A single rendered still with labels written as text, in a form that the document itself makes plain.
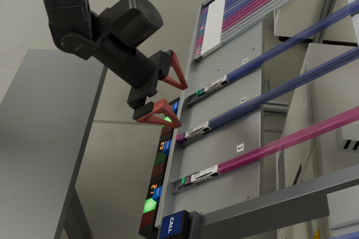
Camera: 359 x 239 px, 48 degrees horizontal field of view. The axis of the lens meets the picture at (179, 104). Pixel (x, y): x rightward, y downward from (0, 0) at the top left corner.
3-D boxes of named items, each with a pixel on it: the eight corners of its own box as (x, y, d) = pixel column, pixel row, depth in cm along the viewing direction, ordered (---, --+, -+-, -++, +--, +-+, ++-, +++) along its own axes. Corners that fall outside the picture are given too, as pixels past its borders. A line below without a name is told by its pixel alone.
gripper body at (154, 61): (169, 55, 74) (139, 29, 71) (159, 95, 67) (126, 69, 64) (145, 70, 78) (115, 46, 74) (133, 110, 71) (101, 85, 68)
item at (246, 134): (178, 236, 71) (164, 228, 69) (212, 14, 114) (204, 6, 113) (268, 208, 59) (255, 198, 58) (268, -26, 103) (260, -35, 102)
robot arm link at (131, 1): (56, 7, 66) (55, 44, 60) (102, -40, 60) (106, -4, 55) (113, 41, 73) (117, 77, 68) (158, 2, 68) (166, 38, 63)
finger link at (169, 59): (200, 73, 79) (166, 43, 75) (195, 100, 75) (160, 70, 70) (174, 87, 83) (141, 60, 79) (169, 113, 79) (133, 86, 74)
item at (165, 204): (183, 243, 72) (154, 226, 69) (215, 22, 116) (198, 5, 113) (188, 241, 72) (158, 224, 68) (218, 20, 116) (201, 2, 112)
